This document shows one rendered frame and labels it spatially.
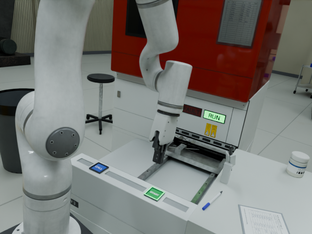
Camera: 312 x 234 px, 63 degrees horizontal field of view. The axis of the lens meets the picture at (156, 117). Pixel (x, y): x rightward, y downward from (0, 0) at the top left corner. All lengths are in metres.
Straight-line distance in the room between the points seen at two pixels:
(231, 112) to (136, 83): 0.58
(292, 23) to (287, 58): 1.25
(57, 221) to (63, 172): 0.14
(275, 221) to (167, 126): 0.47
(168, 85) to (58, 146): 0.38
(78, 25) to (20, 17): 8.40
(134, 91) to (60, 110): 1.04
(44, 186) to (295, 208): 0.84
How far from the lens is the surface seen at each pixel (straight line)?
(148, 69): 0.83
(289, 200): 1.12
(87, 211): 1.17
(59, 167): 0.70
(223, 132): 1.39
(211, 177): 1.32
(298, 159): 1.26
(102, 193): 1.05
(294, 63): 11.17
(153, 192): 0.96
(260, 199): 1.07
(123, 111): 1.65
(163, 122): 0.79
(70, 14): 0.57
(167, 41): 0.71
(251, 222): 0.94
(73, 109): 0.58
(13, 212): 2.44
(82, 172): 1.08
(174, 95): 0.78
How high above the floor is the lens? 1.54
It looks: 21 degrees down
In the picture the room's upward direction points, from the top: 6 degrees clockwise
